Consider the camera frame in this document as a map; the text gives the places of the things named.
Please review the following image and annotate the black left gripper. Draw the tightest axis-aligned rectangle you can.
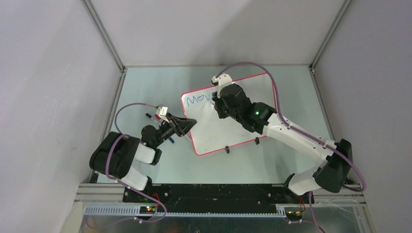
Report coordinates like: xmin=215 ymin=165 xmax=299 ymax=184
xmin=154 ymin=112 xmax=197 ymax=147

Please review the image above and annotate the pink framed whiteboard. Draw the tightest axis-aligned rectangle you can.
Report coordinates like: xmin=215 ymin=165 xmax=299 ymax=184
xmin=181 ymin=73 xmax=275 ymax=156

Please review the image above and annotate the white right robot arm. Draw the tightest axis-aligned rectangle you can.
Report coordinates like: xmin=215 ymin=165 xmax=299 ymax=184
xmin=211 ymin=84 xmax=353 ymax=203

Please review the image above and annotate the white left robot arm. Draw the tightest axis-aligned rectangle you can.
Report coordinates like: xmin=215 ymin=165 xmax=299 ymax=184
xmin=89 ymin=113 xmax=197 ymax=202

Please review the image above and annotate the black cap marker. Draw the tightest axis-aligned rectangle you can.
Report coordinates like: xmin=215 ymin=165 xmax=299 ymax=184
xmin=145 ymin=113 xmax=161 ymax=125

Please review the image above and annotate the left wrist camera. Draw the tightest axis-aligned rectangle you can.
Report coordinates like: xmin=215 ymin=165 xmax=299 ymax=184
xmin=156 ymin=105 xmax=169 ymax=122

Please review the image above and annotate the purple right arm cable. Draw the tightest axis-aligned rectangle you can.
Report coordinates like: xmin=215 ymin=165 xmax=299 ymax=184
xmin=216 ymin=62 xmax=368 ymax=233

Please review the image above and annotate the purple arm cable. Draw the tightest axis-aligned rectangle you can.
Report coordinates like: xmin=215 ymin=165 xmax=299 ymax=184
xmin=85 ymin=102 xmax=169 ymax=231
xmin=216 ymin=62 xmax=368 ymax=233

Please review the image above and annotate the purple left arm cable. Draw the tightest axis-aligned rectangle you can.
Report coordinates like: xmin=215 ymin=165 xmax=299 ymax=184
xmin=85 ymin=102 xmax=169 ymax=231

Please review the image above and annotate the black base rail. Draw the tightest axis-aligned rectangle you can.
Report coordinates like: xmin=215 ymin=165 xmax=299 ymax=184
xmin=122 ymin=183 xmax=314 ymax=215

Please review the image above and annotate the aluminium frame profile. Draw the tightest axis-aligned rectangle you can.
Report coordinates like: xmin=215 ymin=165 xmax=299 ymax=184
xmin=75 ymin=183 xmax=366 ymax=219

